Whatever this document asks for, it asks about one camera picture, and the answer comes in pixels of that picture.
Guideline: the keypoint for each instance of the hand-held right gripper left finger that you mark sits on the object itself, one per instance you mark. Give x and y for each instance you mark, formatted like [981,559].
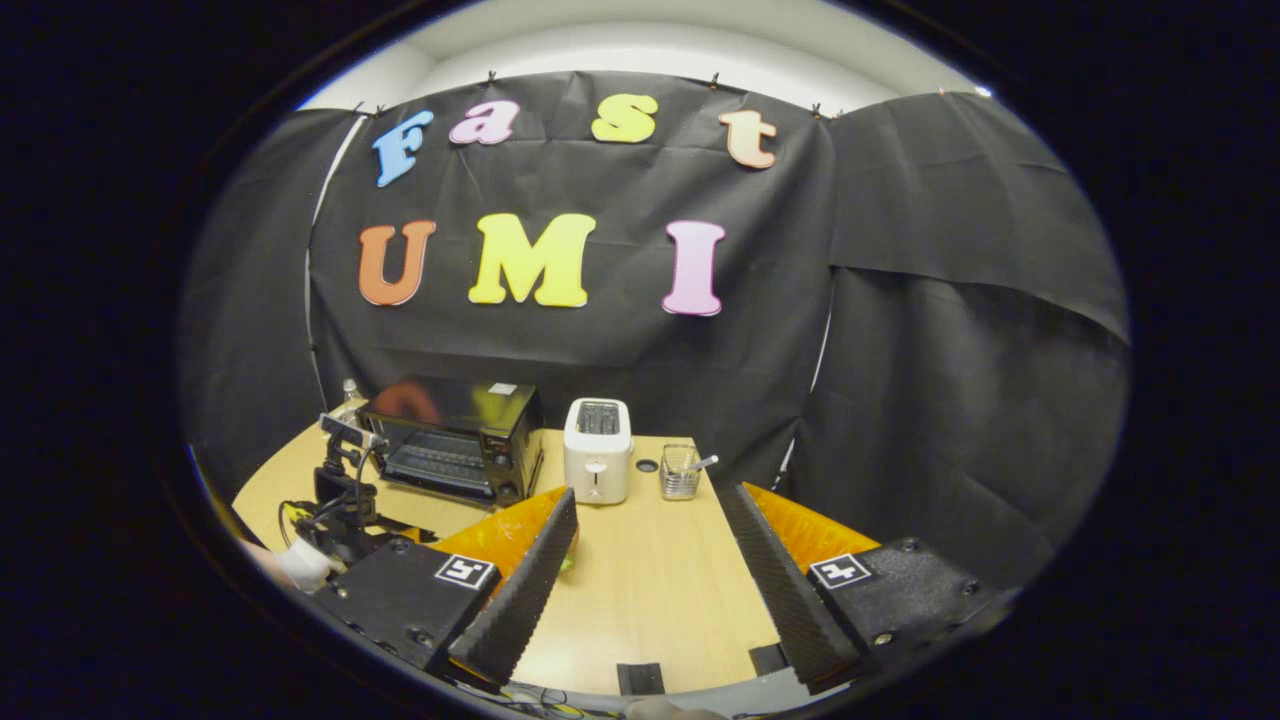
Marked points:
[520,610]

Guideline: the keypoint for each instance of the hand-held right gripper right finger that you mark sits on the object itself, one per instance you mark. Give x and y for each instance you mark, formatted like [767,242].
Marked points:
[790,610]

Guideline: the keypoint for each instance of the black electric oven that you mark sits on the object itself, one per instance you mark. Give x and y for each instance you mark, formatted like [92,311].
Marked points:
[470,410]

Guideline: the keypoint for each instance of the black tape patch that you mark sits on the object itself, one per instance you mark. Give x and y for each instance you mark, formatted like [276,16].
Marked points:
[640,678]
[770,658]

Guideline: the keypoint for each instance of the clear plastic water bottle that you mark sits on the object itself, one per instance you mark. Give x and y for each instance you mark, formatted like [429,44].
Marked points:
[350,395]

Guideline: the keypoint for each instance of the white toaster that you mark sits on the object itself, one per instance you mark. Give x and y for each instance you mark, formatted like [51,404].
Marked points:
[597,455]

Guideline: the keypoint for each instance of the black backdrop cloth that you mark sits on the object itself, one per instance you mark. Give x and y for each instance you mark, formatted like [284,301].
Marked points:
[900,400]

